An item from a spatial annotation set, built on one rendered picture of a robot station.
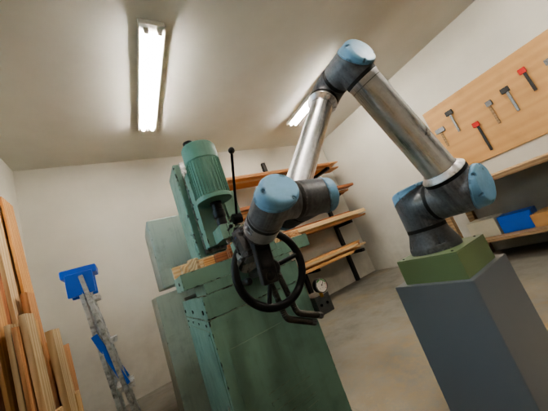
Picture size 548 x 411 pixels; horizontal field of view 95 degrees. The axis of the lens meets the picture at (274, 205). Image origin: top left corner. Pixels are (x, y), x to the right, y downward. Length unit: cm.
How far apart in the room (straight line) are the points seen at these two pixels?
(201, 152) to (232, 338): 83
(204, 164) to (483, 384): 136
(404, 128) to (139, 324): 316
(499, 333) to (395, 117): 76
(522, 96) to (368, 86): 297
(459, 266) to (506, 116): 294
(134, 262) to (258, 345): 257
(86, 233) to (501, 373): 352
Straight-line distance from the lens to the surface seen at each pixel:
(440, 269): 111
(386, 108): 99
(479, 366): 122
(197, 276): 102
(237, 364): 107
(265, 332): 110
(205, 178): 124
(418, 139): 101
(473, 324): 114
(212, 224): 134
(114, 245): 351
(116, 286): 343
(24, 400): 214
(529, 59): 388
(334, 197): 62
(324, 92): 103
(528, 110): 383
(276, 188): 53
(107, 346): 169
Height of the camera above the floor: 84
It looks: 11 degrees up
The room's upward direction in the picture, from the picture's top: 21 degrees counter-clockwise
